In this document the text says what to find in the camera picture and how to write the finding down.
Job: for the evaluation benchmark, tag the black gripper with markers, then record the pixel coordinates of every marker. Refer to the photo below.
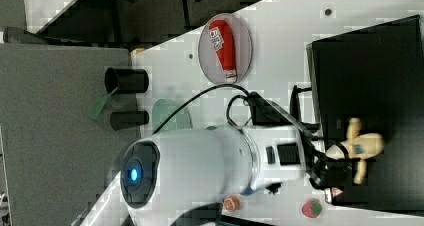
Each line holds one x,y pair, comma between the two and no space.
335,174

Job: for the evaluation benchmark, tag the peeled toy banana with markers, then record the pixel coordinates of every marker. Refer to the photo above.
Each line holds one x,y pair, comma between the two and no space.
362,147

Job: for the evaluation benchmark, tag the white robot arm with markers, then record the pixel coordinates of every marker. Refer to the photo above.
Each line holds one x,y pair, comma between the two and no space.
182,177

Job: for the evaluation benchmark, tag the black toaster oven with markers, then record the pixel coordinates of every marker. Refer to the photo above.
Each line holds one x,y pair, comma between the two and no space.
375,74

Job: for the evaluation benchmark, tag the red toy strawberry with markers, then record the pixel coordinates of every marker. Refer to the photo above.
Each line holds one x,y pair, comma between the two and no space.
311,209

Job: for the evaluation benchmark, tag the orange slice toy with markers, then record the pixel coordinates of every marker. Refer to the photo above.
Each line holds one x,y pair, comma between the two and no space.
231,203

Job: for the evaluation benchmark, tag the grey round plate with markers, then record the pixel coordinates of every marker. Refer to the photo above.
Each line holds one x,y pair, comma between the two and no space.
208,59

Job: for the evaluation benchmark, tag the red ketchup bottle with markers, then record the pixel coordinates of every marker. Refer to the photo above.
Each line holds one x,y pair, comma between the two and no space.
221,37

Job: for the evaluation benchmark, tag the black cylindrical holder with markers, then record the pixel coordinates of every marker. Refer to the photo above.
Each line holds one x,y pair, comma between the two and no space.
126,81

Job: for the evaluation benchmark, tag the green plastic spatula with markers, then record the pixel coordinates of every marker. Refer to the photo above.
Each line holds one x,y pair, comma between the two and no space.
99,104

